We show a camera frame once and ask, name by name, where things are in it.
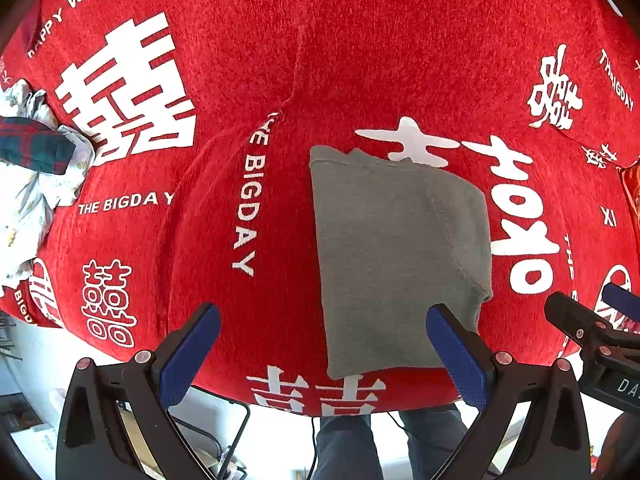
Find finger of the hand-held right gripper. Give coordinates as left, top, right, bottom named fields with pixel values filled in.
left=601, top=282, right=640, bottom=327
left=544, top=291, right=640, bottom=350

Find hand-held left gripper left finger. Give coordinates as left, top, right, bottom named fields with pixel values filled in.
left=55, top=301, right=222, bottom=480

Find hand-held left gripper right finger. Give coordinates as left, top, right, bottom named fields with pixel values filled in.
left=426, top=302, right=593, bottom=480

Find grey sweater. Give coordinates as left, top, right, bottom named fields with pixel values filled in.
left=309, top=144, right=495, bottom=381

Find person's right hand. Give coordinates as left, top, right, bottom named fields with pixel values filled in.
left=592, top=411, right=640, bottom=480

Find red shiny cushion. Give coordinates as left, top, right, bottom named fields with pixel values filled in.
left=617, top=160, right=640, bottom=261

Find person's grey pants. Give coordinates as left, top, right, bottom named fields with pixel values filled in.
left=312, top=404, right=468, bottom=480

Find white cardboard box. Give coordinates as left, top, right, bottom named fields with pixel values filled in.
left=10, top=422, right=60, bottom=463

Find dark plaid cloth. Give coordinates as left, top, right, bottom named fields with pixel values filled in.
left=0, top=116, right=78, bottom=176

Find red printed blanket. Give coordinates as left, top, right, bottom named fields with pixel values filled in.
left=0, top=0, right=640, bottom=418

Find black metal chair frame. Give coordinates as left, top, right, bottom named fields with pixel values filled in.
left=172, top=385, right=252, bottom=480

